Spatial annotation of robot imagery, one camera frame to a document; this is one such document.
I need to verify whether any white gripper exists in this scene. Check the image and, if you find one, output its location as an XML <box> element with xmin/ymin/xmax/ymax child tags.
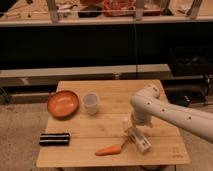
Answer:
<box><xmin>127</xmin><ymin>112</ymin><xmax>151</xmax><ymax>140</ymax></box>

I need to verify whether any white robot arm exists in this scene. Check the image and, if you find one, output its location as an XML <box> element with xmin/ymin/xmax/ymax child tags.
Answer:
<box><xmin>130</xmin><ymin>84</ymin><xmax>213</xmax><ymax>143</ymax></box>

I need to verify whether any orange carrot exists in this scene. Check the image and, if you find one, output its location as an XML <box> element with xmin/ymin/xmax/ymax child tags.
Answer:
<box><xmin>95</xmin><ymin>142</ymin><xmax>125</xmax><ymax>156</ymax></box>

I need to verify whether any wooden table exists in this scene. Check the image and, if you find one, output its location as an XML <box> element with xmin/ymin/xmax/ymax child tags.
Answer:
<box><xmin>37</xmin><ymin>80</ymin><xmax>190</xmax><ymax>168</ymax></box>

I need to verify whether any translucent plastic cup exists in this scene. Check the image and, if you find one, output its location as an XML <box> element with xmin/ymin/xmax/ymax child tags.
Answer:
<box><xmin>82</xmin><ymin>93</ymin><xmax>98</xmax><ymax>115</ymax></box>

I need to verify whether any orange bowl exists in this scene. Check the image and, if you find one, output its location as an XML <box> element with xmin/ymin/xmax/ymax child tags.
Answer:
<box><xmin>47</xmin><ymin>90</ymin><xmax>79</xmax><ymax>118</ymax></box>

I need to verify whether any black equipment box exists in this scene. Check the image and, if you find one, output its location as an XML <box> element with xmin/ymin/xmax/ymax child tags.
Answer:
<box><xmin>168</xmin><ymin>47</ymin><xmax>213</xmax><ymax>76</ymax></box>

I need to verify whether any black striped sponge block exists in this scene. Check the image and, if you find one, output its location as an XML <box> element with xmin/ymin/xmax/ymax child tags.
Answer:
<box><xmin>39</xmin><ymin>133</ymin><xmax>70</xmax><ymax>146</ymax></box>

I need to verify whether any grey metal shelf beam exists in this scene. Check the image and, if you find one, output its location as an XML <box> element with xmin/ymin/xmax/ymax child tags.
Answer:
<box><xmin>0</xmin><ymin>64</ymin><xmax>172</xmax><ymax>87</ymax></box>

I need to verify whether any red object on shelf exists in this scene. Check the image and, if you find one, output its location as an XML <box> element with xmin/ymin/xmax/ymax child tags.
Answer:
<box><xmin>101</xmin><ymin>0</ymin><xmax>135</xmax><ymax>17</ymax></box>

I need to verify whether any black hanging cable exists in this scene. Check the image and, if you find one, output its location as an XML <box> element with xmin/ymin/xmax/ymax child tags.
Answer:
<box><xmin>132</xmin><ymin>0</ymin><xmax>139</xmax><ymax>80</ymax></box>

